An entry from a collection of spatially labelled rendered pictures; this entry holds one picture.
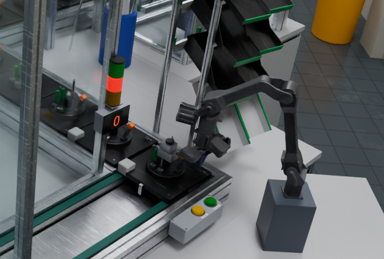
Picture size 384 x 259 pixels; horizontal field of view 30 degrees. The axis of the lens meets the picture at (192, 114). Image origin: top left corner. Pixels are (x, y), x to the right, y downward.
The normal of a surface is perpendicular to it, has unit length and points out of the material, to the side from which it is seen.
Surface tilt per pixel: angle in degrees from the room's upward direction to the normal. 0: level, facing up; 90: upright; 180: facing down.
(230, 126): 45
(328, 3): 93
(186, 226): 0
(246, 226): 0
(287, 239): 90
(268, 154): 0
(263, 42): 25
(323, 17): 93
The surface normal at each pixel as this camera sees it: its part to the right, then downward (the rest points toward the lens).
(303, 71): 0.16, -0.84
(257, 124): 0.58, -0.26
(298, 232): 0.10, 0.53
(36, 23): 0.78, 0.43
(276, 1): 0.42, -0.56
